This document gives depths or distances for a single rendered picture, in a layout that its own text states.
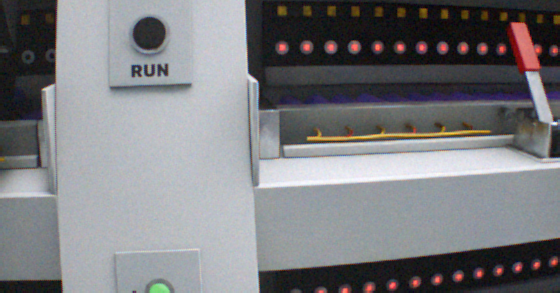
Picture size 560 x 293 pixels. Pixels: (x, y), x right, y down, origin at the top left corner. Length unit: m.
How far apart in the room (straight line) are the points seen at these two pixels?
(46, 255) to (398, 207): 0.18
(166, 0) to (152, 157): 0.08
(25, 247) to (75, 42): 0.10
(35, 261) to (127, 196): 0.06
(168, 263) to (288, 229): 0.06
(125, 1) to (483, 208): 0.21
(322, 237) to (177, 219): 0.07
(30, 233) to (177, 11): 0.13
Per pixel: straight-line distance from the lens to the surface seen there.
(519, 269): 0.52
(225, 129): 0.26
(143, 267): 0.26
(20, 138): 0.33
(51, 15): 0.46
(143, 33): 0.27
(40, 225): 0.28
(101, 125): 0.27
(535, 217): 0.33
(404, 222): 0.29
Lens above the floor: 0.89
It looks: 5 degrees up
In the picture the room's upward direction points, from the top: 3 degrees counter-clockwise
